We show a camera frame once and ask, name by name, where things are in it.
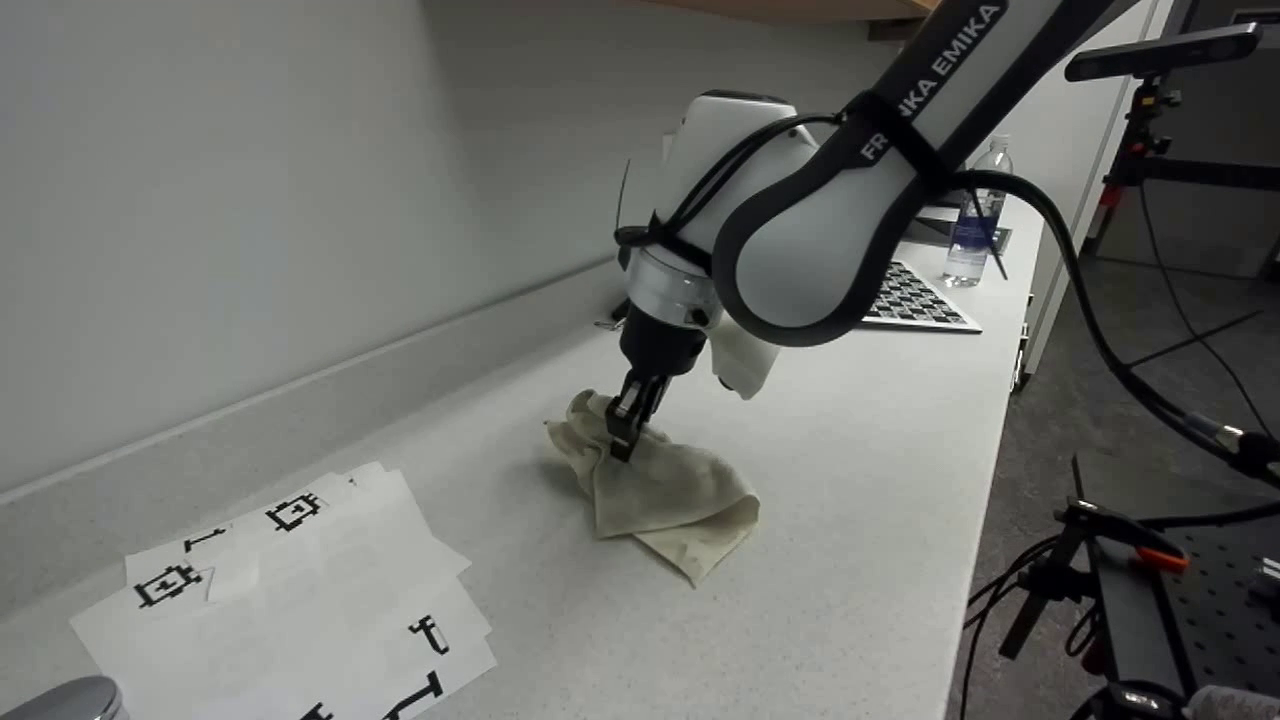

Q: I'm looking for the beige cloth towel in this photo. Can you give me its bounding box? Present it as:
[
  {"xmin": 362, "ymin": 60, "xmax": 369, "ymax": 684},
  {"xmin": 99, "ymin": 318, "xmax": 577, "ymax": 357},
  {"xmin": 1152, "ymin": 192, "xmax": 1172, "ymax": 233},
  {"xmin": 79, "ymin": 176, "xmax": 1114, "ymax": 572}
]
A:
[{"xmin": 542, "ymin": 388, "xmax": 763, "ymax": 588}]

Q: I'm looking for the black perforated breadboard plate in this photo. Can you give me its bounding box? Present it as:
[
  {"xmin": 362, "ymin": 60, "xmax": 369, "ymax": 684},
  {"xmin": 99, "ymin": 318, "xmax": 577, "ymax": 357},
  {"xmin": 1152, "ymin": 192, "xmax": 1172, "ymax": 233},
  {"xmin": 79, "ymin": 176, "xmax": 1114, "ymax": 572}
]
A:
[{"xmin": 1084, "ymin": 514, "xmax": 1280, "ymax": 696}]

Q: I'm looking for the black round base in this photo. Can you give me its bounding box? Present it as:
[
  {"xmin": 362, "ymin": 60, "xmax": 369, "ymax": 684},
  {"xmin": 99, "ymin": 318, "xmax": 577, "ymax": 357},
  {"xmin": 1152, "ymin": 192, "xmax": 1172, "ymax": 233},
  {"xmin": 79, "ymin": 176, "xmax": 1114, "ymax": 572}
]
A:
[{"xmin": 1072, "ymin": 677, "xmax": 1193, "ymax": 720}]

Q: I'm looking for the grey rounded object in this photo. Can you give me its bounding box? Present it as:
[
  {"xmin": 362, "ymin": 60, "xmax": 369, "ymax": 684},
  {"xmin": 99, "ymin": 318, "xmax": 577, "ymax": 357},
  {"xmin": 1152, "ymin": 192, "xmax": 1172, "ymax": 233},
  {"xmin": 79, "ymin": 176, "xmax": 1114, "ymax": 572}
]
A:
[{"xmin": 1181, "ymin": 682, "xmax": 1280, "ymax": 720}]

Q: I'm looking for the grey countertop backsplash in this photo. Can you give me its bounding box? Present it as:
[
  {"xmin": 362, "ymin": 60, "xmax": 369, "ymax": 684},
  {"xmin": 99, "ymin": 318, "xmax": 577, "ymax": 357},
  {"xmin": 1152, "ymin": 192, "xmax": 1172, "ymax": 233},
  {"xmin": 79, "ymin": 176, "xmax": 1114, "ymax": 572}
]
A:
[{"xmin": 0, "ymin": 253, "xmax": 634, "ymax": 618}]

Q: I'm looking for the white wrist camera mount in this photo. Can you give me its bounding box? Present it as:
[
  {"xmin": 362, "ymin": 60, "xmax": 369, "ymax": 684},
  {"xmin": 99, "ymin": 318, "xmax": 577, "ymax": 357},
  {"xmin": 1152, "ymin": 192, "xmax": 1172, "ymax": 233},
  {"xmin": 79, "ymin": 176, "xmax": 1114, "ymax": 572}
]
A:
[{"xmin": 704, "ymin": 313, "xmax": 784, "ymax": 406}]

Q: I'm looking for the white side cabinet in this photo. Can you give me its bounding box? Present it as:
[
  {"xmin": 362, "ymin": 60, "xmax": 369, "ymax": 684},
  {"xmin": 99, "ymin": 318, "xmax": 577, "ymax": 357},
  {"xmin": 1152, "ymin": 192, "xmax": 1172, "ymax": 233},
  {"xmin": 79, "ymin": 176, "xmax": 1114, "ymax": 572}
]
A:
[{"xmin": 1018, "ymin": 174, "xmax": 1131, "ymax": 391}]

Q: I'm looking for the clear water bottle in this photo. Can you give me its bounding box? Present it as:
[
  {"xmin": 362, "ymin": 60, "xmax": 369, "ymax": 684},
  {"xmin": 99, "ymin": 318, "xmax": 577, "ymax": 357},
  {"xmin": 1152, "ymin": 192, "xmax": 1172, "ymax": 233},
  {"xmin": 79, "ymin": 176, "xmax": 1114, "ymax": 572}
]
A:
[{"xmin": 949, "ymin": 196, "xmax": 1008, "ymax": 294}]

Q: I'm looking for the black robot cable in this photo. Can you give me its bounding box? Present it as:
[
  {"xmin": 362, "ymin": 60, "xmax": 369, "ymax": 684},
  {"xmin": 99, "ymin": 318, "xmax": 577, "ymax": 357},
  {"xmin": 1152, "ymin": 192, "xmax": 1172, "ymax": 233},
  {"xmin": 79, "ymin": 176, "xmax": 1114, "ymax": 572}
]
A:
[{"xmin": 617, "ymin": 113, "xmax": 1280, "ymax": 494}]

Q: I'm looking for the white keyboard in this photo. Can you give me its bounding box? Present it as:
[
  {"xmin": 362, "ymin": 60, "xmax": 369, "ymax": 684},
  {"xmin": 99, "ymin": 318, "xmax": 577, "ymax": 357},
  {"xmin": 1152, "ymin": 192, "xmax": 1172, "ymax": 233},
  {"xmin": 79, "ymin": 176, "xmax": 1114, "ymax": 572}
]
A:
[{"xmin": 857, "ymin": 253, "xmax": 985, "ymax": 335}]

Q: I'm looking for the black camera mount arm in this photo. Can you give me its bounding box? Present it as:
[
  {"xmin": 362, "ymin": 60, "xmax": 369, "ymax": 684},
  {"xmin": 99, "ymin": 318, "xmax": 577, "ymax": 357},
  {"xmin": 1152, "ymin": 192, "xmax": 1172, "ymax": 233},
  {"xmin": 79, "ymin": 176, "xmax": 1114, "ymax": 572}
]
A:
[{"xmin": 1093, "ymin": 74, "xmax": 1280, "ymax": 273}]

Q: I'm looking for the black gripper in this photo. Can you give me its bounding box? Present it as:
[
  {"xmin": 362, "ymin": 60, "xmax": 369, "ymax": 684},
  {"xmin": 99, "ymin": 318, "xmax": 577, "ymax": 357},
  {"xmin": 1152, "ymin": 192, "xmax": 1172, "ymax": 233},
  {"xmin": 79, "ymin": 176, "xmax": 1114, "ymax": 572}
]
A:
[{"xmin": 605, "ymin": 308, "xmax": 710, "ymax": 467}]

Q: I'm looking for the white printed marker paper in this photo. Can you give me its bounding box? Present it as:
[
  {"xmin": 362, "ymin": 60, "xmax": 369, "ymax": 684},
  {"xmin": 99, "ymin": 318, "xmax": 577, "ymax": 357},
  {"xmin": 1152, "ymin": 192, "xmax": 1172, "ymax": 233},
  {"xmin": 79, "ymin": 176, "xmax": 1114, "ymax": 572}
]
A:
[{"xmin": 70, "ymin": 456, "xmax": 501, "ymax": 720}]

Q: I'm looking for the black tripod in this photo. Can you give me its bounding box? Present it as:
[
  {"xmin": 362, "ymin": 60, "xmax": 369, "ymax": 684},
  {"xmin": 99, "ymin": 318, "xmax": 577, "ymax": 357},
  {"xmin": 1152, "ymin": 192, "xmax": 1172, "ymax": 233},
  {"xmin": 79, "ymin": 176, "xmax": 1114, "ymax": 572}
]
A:
[{"xmin": 963, "ymin": 451, "xmax": 1198, "ymax": 663}]

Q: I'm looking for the black stereo camera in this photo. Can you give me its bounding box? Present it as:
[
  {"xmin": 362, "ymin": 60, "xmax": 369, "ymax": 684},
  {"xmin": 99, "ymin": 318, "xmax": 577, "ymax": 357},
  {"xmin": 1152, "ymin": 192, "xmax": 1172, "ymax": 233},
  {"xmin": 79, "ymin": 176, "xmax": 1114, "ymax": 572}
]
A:
[{"xmin": 1060, "ymin": 16, "xmax": 1263, "ymax": 87}]

